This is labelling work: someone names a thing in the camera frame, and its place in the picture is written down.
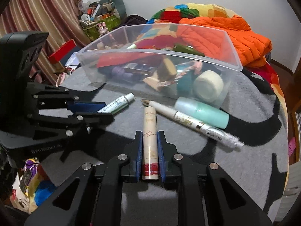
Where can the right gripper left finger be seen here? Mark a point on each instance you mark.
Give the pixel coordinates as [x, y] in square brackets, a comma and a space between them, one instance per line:
[92, 194]

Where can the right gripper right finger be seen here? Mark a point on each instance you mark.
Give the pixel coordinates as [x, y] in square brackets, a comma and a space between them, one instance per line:
[207, 194]

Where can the white pen gold tip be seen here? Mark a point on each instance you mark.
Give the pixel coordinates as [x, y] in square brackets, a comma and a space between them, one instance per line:
[217, 134]

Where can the cream lipstick tube red base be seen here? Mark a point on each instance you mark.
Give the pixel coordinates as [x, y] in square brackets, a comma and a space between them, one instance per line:
[150, 162]

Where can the green white tube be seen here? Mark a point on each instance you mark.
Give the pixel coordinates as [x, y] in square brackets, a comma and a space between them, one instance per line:
[118, 104]

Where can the mint green bottle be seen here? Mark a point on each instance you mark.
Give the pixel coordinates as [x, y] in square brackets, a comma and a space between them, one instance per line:
[203, 112]

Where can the red tea packet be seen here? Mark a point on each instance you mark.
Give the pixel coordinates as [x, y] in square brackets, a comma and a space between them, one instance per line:
[119, 58]

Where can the beige tube white cap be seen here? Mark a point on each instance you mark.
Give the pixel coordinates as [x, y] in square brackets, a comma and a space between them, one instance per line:
[153, 81]

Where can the red flat box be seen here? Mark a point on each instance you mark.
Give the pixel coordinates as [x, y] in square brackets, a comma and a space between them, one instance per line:
[63, 53]

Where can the grey black fleece blanket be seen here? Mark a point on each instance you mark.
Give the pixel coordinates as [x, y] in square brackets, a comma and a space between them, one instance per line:
[257, 118]

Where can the pink slipper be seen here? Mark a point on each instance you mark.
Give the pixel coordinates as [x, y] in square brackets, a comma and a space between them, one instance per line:
[291, 146]

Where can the green storage box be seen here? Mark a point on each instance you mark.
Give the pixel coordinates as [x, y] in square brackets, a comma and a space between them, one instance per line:
[95, 30]

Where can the cream tape roll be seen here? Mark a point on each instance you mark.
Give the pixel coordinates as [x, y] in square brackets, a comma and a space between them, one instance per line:
[208, 86]

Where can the pink bunny figure bottle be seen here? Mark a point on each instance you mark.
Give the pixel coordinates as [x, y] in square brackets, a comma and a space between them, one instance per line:
[102, 29]

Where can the striped brown curtain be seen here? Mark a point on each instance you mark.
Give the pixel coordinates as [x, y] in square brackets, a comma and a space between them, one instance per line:
[59, 18]

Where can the clear plastic storage bin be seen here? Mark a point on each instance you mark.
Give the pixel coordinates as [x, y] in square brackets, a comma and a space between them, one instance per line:
[173, 60]

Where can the dark purple clothes pile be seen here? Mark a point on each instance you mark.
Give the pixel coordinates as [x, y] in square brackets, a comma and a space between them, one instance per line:
[134, 20]

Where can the dark green round jar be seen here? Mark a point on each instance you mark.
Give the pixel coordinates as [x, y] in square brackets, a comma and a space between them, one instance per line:
[187, 50]

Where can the colourful patchwork blanket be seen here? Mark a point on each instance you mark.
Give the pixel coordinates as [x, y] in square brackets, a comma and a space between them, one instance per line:
[190, 11]

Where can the orange puffer jacket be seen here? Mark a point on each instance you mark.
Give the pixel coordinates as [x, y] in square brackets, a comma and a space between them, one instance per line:
[235, 37]

